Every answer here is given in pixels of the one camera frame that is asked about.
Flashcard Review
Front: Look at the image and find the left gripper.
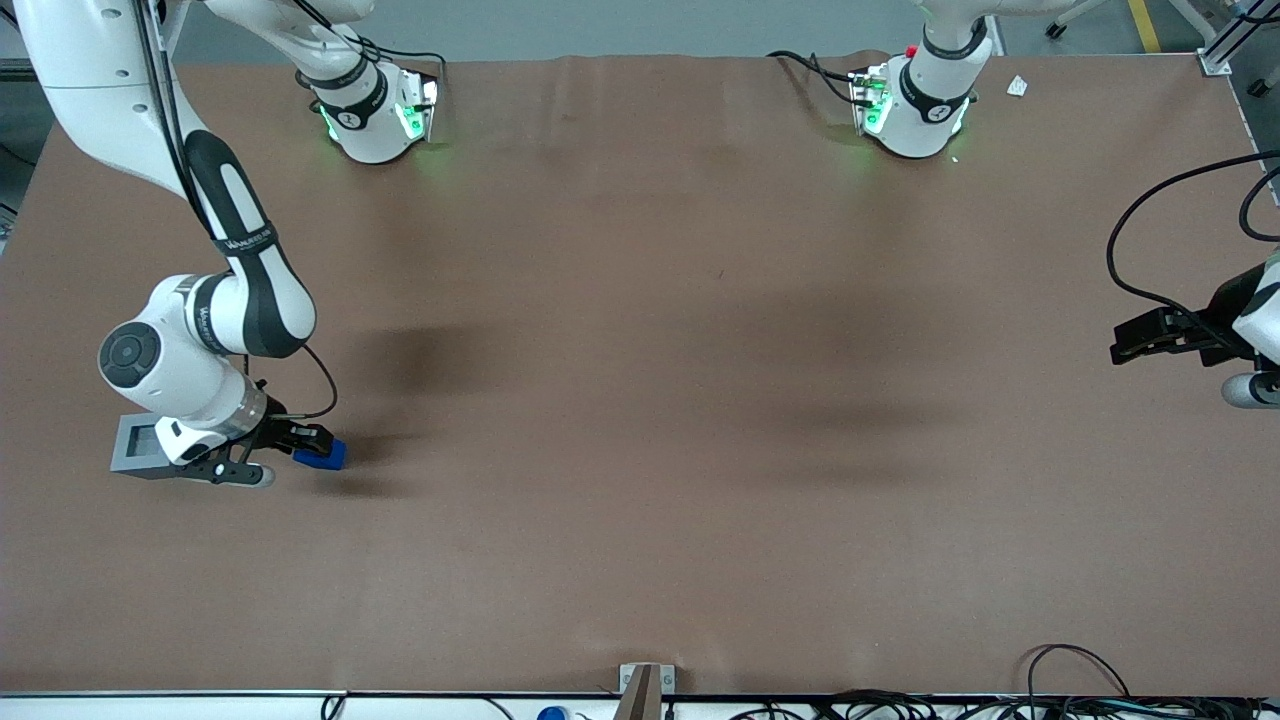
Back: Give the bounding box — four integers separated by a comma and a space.
1109, 257, 1280, 367

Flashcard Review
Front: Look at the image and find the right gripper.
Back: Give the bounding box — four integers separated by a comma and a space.
155, 414, 335, 468

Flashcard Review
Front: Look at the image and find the blue plastic part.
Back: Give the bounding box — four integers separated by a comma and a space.
292, 438, 348, 472

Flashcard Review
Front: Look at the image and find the gray square base block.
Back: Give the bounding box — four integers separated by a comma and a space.
110, 412, 201, 482

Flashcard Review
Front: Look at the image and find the white stand leg with caster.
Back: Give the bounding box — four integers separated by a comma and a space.
1044, 0, 1111, 40

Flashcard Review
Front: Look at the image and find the brown table cover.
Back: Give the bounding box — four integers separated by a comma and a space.
0, 50, 1280, 699

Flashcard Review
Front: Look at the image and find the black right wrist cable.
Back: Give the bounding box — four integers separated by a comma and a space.
135, 0, 339, 422

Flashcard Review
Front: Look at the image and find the long black left wrist cable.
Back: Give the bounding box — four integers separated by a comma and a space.
1106, 150, 1280, 323

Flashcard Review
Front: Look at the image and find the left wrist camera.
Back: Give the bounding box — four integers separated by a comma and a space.
1220, 370, 1280, 411

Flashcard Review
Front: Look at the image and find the short black looped cable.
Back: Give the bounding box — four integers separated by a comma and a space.
1238, 165, 1280, 244

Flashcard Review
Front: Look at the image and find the aluminium frame post with bracket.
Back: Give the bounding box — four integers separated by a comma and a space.
1198, 0, 1280, 79

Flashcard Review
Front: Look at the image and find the black arched cable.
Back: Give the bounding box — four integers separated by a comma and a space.
1024, 644, 1132, 701

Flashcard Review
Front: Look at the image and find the black right base cable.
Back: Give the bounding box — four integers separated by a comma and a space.
295, 0, 448, 91

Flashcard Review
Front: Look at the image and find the black base cable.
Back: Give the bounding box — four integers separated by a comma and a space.
295, 0, 448, 91
767, 50, 864, 107

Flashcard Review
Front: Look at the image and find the gray metal bracket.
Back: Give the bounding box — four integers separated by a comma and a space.
619, 663, 677, 697

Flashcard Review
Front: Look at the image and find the tangled black cable bundle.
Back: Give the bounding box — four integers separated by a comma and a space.
735, 688, 1280, 720

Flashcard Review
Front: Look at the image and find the black left base cable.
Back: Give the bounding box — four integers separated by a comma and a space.
767, 50, 864, 107

